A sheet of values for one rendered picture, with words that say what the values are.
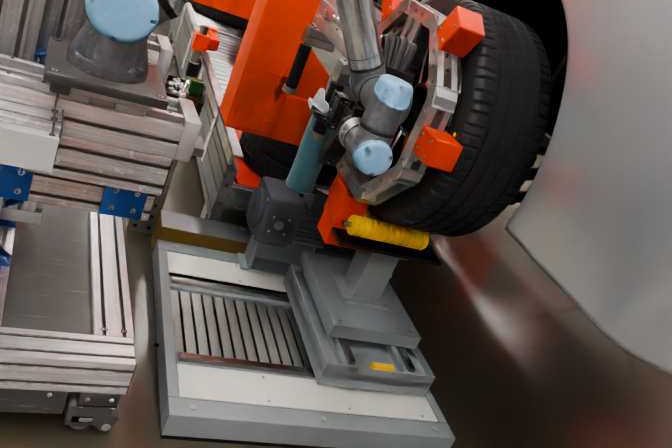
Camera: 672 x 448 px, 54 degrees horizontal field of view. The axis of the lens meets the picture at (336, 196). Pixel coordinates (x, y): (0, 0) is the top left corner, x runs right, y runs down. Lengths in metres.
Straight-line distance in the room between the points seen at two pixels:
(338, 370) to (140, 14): 1.15
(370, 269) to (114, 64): 1.07
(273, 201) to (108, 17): 1.08
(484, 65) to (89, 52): 0.89
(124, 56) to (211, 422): 0.90
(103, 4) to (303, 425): 1.15
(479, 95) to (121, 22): 0.85
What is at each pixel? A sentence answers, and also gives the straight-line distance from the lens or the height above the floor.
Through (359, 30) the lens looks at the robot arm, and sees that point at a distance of 1.38.
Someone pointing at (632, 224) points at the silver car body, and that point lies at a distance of 1.36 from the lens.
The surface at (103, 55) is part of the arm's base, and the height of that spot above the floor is 0.86.
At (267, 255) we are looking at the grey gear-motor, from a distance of 2.41.
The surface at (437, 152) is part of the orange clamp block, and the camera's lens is 1.56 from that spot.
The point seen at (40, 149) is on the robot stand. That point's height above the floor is 0.70.
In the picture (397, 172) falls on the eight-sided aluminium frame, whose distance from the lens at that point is 1.67.
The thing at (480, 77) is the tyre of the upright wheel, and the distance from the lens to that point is 1.65.
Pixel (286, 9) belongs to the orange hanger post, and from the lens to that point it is 2.12.
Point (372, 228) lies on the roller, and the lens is 1.87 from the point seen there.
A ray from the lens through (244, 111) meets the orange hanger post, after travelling 2.18.
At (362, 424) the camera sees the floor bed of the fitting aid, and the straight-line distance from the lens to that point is 1.91.
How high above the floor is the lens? 1.24
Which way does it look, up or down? 21 degrees down
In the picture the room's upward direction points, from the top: 23 degrees clockwise
